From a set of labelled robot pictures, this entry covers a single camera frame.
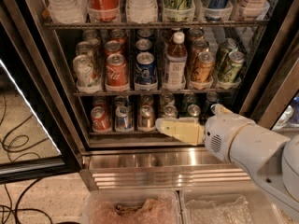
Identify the green can rear right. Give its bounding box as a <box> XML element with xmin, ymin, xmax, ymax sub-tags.
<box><xmin>215</xmin><ymin>38</ymin><xmax>238</xmax><ymax>71</ymax></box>

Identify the bronze can lower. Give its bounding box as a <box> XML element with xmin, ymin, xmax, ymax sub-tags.
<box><xmin>138</xmin><ymin>105</ymin><xmax>154</xmax><ymax>128</ymax></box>

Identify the red cola can lower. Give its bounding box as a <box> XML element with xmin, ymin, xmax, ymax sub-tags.
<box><xmin>91</xmin><ymin>106</ymin><xmax>111</xmax><ymax>131</ymax></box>

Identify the blue pepsi can front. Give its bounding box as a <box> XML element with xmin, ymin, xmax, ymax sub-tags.
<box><xmin>135</xmin><ymin>52</ymin><xmax>156</xmax><ymax>85</ymax></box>

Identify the white diet cola can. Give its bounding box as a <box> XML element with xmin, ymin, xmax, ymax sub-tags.
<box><xmin>73</xmin><ymin>55</ymin><xmax>99</xmax><ymax>88</ymax></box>

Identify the open glass fridge door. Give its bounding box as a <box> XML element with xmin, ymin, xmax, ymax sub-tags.
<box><xmin>0</xmin><ymin>0</ymin><xmax>81</xmax><ymax>184</ymax></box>

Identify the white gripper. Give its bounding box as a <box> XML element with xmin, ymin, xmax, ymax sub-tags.
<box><xmin>155</xmin><ymin>104</ymin><xmax>255</xmax><ymax>162</ymax></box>

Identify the blue pepsi can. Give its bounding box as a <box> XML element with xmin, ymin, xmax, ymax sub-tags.
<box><xmin>135</xmin><ymin>52</ymin><xmax>156</xmax><ymax>85</ymax></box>
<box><xmin>135</xmin><ymin>39</ymin><xmax>153</xmax><ymax>54</ymax></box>

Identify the red cola can front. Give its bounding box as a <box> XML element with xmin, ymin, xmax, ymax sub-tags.
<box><xmin>106</xmin><ymin>54</ymin><xmax>129</xmax><ymax>87</ymax></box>

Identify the clear water bottle centre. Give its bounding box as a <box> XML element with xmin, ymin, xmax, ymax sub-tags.
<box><xmin>125</xmin><ymin>0</ymin><xmax>158</xmax><ymax>23</ymax></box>

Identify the orange gold can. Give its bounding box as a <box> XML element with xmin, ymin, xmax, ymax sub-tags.
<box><xmin>191</xmin><ymin>51</ymin><xmax>216</xmax><ymax>83</ymax></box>
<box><xmin>189</xmin><ymin>38</ymin><xmax>209</xmax><ymax>66</ymax></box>

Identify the green can lower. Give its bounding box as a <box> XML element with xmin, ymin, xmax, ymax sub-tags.
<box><xmin>185</xmin><ymin>105</ymin><xmax>201</xmax><ymax>118</ymax></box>

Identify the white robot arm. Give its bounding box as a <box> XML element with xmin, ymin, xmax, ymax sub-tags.
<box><xmin>155</xmin><ymin>104</ymin><xmax>299</xmax><ymax>221</ymax></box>

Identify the blue white can lower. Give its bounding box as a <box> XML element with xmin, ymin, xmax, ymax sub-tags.
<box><xmin>115</xmin><ymin>105</ymin><xmax>132</xmax><ymax>131</ymax></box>

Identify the clear water bottle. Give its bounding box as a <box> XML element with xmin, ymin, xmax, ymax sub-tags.
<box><xmin>125</xmin><ymin>0</ymin><xmax>158</xmax><ymax>23</ymax></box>
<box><xmin>48</xmin><ymin>0</ymin><xmax>88</xmax><ymax>24</ymax></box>

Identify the orange gold can front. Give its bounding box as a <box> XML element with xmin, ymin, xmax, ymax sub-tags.
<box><xmin>191</xmin><ymin>51</ymin><xmax>216</xmax><ymax>83</ymax></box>

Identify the red cola can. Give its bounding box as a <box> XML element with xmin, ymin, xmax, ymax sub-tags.
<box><xmin>106</xmin><ymin>54</ymin><xmax>129</xmax><ymax>87</ymax></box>
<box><xmin>104</xmin><ymin>40</ymin><xmax>124</xmax><ymax>57</ymax></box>
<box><xmin>91</xmin><ymin>106</ymin><xmax>111</xmax><ymax>131</ymax></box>

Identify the left clear plastic bin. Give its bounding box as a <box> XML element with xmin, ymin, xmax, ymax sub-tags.
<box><xmin>81</xmin><ymin>189</ymin><xmax>182</xmax><ymax>224</ymax></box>

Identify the black floor cable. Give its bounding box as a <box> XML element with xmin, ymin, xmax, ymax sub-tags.
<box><xmin>0</xmin><ymin>93</ymin><xmax>54</xmax><ymax>224</ymax></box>

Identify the green can front right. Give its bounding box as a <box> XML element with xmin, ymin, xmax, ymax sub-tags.
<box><xmin>218</xmin><ymin>51</ymin><xmax>245</xmax><ymax>83</ymax></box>

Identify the clear plastic bin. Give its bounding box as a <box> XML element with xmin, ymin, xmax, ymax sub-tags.
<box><xmin>81</xmin><ymin>189</ymin><xmax>182</xmax><ymax>224</ymax></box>
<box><xmin>179</xmin><ymin>184</ymin><xmax>285</xmax><ymax>224</ymax></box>

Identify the silver can lower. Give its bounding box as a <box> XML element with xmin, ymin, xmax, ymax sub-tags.
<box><xmin>162</xmin><ymin>105</ymin><xmax>178</xmax><ymax>119</ymax></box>

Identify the right clear plastic bin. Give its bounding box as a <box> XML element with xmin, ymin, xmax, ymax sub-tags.
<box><xmin>179</xmin><ymin>184</ymin><xmax>285</xmax><ymax>224</ymax></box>

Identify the clear water bottle left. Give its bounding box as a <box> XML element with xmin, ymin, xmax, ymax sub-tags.
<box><xmin>48</xmin><ymin>0</ymin><xmax>88</xmax><ymax>24</ymax></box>

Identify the tea bottle white cap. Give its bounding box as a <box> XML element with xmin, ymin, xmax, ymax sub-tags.
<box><xmin>163</xmin><ymin>31</ymin><xmax>189</xmax><ymax>91</ymax></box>

